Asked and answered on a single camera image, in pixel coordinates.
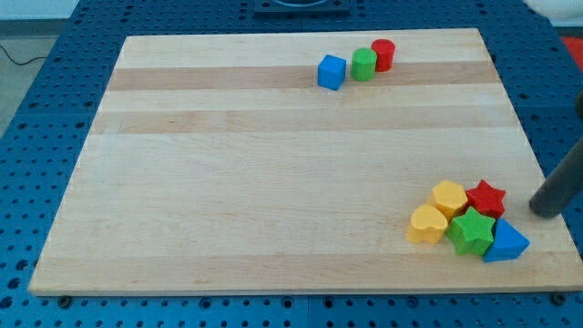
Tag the blue triangle block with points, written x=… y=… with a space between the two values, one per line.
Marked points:
x=509 y=243

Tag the green cylinder block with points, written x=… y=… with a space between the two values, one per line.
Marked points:
x=363 y=64

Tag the wooden board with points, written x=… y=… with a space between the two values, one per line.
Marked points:
x=216 y=165

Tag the blue cube block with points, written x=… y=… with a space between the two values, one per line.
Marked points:
x=331 y=72

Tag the yellow hexagon block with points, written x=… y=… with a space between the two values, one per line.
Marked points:
x=449 y=198

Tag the yellow heart block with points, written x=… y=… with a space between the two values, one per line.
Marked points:
x=426 y=224

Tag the green star block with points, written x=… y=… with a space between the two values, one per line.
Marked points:
x=471 y=233

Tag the red star block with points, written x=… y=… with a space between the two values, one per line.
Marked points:
x=486 y=199

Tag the red cylinder block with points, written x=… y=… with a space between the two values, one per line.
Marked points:
x=384 y=49

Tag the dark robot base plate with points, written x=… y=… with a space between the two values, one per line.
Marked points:
x=300 y=7

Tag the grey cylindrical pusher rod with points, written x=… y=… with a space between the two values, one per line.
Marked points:
x=561 y=186

